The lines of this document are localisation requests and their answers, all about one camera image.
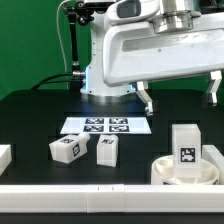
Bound white round stool seat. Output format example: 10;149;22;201
151;155;219;185

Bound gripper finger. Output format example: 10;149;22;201
206;70;222;106

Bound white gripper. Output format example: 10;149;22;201
102;13;224;116

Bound white cable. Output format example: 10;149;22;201
55;0;73;74

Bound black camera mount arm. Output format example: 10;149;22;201
64;1;93;77

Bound white marker sheet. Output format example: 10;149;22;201
60;117;151;134

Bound white barrier block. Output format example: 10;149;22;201
202;145;224;185
0;145;12;176

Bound white right barrier block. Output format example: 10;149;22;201
202;145;224;185

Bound white left barrier block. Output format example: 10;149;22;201
0;145;12;176

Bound white front barrier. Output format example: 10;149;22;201
0;185;224;213

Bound camera on mount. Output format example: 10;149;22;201
84;0;115;11

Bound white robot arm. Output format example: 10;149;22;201
83;0;224;115

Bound black cables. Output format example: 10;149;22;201
31;72;86;91

